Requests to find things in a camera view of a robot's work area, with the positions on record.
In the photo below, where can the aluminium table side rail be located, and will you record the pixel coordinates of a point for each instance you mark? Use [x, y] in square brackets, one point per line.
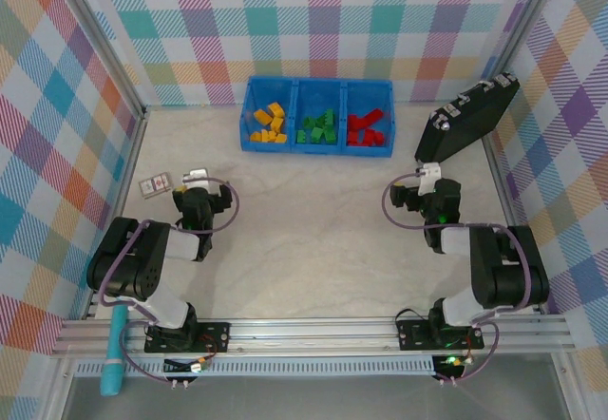
[127, 163]
[504, 192]

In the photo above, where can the long red lego brick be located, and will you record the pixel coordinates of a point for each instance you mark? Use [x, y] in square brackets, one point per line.
[355, 122]
[371, 117]

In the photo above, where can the aluminium mounting rail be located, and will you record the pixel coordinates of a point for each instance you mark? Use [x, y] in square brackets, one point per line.
[309, 334]

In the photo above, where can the blue three-compartment bin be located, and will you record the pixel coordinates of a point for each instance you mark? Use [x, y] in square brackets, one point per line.
[318, 94]

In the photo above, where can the black connector board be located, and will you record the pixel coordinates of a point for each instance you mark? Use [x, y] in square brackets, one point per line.
[449, 367]
[176, 367]

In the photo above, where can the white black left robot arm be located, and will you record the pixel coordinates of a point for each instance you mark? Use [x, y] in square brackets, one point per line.
[161, 306]

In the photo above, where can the small green lego brick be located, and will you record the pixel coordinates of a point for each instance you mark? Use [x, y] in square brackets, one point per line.
[310, 122]

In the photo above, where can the teal marker pen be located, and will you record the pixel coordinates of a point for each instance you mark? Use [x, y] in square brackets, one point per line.
[114, 353]

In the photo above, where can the yellow lego brick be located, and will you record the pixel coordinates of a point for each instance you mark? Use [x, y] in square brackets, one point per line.
[275, 109]
[261, 116]
[271, 135]
[259, 136]
[282, 138]

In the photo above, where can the long green lego brick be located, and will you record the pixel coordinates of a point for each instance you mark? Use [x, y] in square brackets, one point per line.
[316, 134]
[329, 135]
[328, 117]

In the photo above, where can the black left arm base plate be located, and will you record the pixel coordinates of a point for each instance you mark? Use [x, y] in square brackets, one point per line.
[216, 337]

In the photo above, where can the black hard case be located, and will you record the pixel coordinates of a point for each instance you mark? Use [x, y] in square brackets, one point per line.
[465, 120]

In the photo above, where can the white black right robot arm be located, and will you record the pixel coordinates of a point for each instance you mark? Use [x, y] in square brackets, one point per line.
[508, 287]

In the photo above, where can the small card box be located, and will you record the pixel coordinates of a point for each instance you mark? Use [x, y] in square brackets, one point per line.
[154, 185]

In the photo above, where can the aluminium frame post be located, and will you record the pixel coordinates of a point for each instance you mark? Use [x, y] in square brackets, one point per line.
[526, 16]
[104, 35]

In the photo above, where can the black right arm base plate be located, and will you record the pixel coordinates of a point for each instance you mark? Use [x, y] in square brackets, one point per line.
[411, 337]

